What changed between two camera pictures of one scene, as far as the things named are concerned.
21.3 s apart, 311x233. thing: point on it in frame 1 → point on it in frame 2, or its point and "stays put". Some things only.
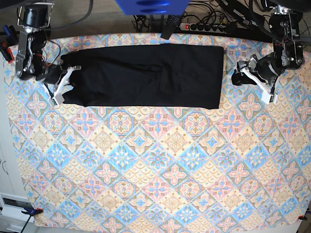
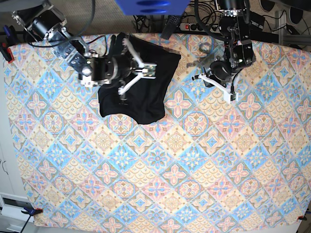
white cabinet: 13,200 stays put
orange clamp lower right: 301,217 stays put
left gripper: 52,74 → 121,66
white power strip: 203,27 stays put
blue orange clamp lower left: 32,212 stays put
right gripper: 267,67 → 221,74
